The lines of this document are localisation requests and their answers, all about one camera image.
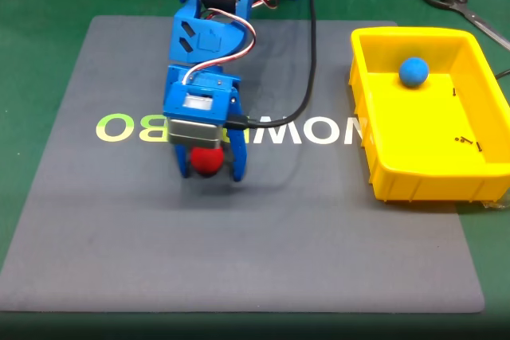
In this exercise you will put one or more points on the clear plastic wrapper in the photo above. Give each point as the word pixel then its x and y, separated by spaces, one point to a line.
pixel 496 204

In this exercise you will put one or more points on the red ball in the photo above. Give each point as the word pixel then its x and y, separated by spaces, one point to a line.
pixel 207 162

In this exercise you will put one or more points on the blue ball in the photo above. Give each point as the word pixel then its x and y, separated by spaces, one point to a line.
pixel 414 72

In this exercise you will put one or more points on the yellow plastic bin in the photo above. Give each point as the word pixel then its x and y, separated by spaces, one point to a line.
pixel 418 125

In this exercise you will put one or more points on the black scissors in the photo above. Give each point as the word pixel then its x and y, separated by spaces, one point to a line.
pixel 462 7

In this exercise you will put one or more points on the silver camera box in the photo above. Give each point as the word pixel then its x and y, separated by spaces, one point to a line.
pixel 193 133

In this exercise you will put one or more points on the grey mat with lettering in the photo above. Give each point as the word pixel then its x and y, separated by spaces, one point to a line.
pixel 239 236

